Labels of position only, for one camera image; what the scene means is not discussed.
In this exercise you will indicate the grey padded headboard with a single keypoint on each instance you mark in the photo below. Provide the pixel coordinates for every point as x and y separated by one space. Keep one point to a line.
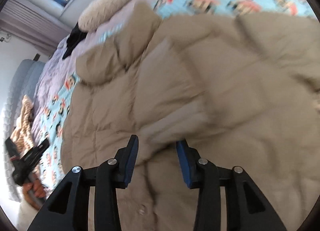
20 83

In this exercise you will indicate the grey curtain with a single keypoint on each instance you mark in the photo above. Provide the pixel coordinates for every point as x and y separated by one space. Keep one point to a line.
25 20

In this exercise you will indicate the person's left forearm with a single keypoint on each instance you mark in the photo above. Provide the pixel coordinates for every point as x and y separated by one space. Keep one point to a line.
27 212

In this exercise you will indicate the tan puffer jacket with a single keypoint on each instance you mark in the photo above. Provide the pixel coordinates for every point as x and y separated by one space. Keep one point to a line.
200 83

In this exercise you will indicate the person's left hand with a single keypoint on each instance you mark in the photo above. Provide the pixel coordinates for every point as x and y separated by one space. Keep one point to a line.
36 191

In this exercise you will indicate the orange striped cloth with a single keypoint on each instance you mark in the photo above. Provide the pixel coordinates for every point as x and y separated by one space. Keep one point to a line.
25 116

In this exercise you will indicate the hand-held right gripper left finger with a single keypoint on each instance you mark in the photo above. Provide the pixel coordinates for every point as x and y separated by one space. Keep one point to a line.
131 156

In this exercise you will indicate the cream round pillow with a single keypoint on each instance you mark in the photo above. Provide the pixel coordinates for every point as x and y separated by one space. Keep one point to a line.
105 8

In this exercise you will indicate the white wall socket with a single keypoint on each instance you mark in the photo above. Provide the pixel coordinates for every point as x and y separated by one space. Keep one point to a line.
5 37

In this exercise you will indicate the black cloth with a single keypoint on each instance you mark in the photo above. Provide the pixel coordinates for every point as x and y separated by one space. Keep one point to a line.
75 37

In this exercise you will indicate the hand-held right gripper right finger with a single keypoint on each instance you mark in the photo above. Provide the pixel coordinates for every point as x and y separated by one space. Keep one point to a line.
182 158

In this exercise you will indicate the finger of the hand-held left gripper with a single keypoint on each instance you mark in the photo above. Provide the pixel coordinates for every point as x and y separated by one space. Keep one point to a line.
42 147

